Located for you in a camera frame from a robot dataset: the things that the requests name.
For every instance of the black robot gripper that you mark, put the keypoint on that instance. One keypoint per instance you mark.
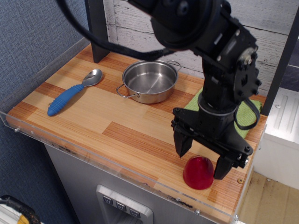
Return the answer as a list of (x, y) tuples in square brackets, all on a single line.
[(216, 132)]

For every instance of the red dome-shaped object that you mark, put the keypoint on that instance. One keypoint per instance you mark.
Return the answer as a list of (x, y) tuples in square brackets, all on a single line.
[(199, 173)]

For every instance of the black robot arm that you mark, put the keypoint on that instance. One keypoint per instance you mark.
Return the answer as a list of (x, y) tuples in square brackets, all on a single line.
[(228, 52)]

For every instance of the green folded cloth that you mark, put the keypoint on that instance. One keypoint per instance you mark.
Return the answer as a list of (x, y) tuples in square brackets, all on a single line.
[(245, 116)]

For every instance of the yellow object at corner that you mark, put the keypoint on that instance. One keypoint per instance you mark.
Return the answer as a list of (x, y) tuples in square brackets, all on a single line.
[(23, 220)]

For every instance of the white toy appliance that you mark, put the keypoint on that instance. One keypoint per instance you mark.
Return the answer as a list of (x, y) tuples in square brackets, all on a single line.
[(278, 154)]

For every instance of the small steel pot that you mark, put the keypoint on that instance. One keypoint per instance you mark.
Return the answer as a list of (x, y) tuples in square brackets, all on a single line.
[(149, 82)]

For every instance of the grey toy fridge cabinet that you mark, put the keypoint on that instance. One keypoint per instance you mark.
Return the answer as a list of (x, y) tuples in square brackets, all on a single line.
[(101, 197)]

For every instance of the clear acrylic table guard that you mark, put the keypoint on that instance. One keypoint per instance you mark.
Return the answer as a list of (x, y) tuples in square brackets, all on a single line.
[(128, 138)]

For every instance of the blue-handled metal spoon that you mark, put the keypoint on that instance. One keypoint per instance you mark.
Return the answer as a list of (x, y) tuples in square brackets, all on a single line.
[(92, 78)]

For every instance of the right black vertical post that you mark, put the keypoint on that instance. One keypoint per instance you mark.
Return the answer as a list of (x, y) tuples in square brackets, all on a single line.
[(282, 65)]

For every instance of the black vertical post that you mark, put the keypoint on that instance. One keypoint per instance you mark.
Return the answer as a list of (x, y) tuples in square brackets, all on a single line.
[(282, 65), (97, 25)]

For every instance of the left black vertical post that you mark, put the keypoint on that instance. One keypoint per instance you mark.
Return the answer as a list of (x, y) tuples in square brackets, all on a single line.
[(97, 25)]

